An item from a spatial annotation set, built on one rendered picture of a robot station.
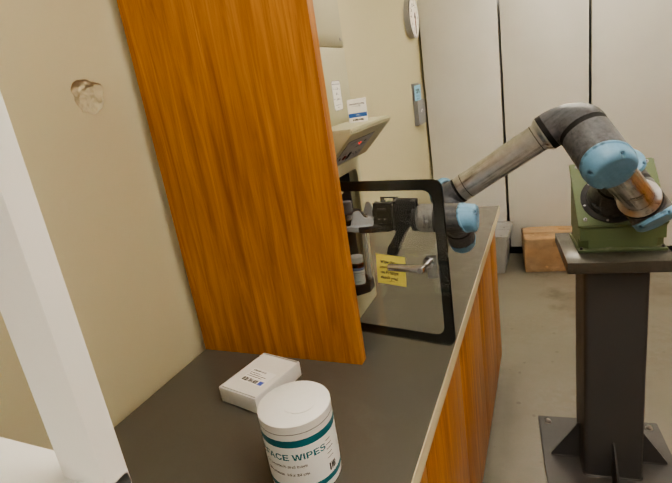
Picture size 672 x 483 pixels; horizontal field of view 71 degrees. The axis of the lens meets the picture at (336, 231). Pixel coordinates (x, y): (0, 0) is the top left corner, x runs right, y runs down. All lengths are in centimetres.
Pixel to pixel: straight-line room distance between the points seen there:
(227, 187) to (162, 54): 34
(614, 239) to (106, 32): 164
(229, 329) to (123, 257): 35
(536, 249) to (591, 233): 220
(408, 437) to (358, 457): 11
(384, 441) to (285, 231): 51
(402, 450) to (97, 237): 81
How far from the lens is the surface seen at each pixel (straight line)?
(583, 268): 177
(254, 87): 112
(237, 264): 127
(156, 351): 138
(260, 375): 120
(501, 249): 397
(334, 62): 137
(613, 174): 128
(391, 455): 98
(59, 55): 124
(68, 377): 36
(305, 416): 86
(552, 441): 244
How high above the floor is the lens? 160
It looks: 16 degrees down
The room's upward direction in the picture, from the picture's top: 9 degrees counter-clockwise
